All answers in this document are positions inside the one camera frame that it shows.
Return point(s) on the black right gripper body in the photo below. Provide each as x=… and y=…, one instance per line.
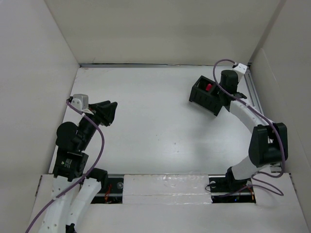
x=220, y=92

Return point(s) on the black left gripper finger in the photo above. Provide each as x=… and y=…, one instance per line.
x=112, y=107
x=104, y=117

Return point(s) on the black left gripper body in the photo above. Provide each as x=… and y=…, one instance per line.
x=94, y=108

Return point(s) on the pink cap black highlighter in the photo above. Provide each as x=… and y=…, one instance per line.
x=209, y=87

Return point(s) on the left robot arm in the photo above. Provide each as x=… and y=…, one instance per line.
x=74, y=188

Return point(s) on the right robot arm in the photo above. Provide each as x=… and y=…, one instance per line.
x=269, y=140

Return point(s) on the black two-compartment organizer box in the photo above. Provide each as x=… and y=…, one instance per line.
x=208, y=100

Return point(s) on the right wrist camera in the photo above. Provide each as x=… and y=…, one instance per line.
x=240, y=68

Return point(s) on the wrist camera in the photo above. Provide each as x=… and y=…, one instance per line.
x=79, y=101
x=240, y=68

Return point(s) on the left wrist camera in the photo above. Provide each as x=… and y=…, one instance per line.
x=79, y=101

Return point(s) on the aluminium rail back edge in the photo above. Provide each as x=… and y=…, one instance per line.
x=128, y=65

